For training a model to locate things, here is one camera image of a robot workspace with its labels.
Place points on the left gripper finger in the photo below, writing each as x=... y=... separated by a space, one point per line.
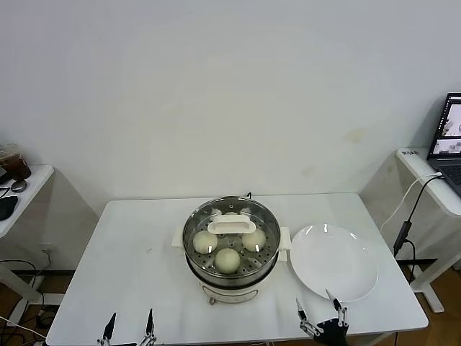
x=150 y=324
x=109 y=328

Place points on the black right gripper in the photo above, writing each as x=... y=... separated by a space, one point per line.
x=329 y=335

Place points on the white steamed baozi bun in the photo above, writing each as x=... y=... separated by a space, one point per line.
x=227 y=260
x=231 y=213
x=252 y=242
x=204 y=242

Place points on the perforated steel steamer basket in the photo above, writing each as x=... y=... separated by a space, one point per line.
x=266 y=265

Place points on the white round plate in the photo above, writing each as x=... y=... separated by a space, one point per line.
x=331 y=252

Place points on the white electric cooker pot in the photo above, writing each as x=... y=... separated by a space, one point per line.
x=230 y=292

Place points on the plain white side desk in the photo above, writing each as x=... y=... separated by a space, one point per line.
x=32 y=180

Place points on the small round grey disc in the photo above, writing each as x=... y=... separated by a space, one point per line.
x=17 y=185

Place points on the white side desk with label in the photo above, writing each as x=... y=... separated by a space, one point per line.
x=414 y=162

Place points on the plastic cup of iced coffee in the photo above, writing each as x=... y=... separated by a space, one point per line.
x=16 y=166

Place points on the open grey laptop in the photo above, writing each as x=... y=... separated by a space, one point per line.
x=446 y=126

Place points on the white wall power outlet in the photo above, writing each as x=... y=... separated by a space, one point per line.
x=47 y=248

